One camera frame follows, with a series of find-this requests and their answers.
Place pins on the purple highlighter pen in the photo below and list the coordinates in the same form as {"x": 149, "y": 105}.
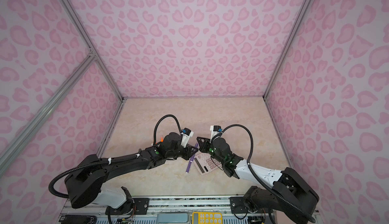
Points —
{"x": 195, "y": 151}
{"x": 188, "y": 166}

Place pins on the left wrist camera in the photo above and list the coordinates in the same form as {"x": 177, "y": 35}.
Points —
{"x": 186, "y": 134}

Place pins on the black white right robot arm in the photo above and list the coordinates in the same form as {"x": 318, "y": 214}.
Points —
{"x": 281, "y": 190}

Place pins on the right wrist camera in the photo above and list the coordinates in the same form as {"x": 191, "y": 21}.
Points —
{"x": 215, "y": 129}

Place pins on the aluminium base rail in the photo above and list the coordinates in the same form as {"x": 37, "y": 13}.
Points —
{"x": 149, "y": 208}

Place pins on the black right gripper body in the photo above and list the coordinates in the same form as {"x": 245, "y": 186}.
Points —
{"x": 211, "y": 150}

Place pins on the grey metal pencil case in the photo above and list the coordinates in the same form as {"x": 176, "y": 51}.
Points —
{"x": 173, "y": 218}

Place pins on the white pink calculator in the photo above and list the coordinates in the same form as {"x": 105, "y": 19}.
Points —
{"x": 205, "y": 163}

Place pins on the yellow calculator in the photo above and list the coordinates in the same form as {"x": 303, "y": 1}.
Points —
{"x": 206, "y": 218}

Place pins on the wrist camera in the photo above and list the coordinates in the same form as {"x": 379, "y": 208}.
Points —
{"x": 186, "y": 134}
{"x": 215, "y": 129}

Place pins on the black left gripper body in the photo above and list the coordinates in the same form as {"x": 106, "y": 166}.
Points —
{"x": 180, "y": 152}

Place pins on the diagonal aluminium frame bar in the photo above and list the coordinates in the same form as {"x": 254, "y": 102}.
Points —
{"x": 19, "y": 143}

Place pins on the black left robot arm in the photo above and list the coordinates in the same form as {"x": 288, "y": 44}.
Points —
{"x": 84, "y": 184}

